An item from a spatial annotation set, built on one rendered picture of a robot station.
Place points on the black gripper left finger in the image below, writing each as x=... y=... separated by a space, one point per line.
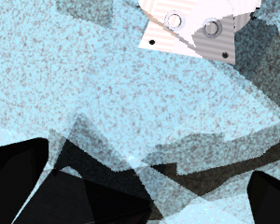
x=21 y=165

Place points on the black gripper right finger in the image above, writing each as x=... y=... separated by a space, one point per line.
x=264 y=196

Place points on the white metal plate with holes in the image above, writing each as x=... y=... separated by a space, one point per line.
x=189 y=38

